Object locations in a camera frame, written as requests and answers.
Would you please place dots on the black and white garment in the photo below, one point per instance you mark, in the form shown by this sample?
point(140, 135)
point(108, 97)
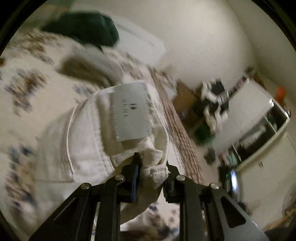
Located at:
point(215, 100)

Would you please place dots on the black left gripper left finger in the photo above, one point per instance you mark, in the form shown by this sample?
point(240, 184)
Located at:
point(93, 212)

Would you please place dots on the white shelf cabinet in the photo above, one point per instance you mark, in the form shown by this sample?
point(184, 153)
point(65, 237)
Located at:
point(255, 121)

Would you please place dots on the brown wooden furniture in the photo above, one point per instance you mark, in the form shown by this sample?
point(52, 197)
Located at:
point(189, 107)

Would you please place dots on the folded grey towel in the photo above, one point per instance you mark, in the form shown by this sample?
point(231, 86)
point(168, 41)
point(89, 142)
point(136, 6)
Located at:
point(91, 64)

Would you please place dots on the orange object on cabinet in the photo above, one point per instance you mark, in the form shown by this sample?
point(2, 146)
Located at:
point(280, 95)

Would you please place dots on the white pants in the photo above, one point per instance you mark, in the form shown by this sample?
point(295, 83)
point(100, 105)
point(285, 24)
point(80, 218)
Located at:
point(93, 141)

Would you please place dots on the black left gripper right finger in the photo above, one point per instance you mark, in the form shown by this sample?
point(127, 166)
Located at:
point(208, 212)

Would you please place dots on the floral patterned bedspread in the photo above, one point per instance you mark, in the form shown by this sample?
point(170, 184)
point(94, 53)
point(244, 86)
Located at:
point(33, 94)

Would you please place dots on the dark green cloth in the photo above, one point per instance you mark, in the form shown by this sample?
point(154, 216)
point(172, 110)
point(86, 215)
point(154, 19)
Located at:
point(86, 28)

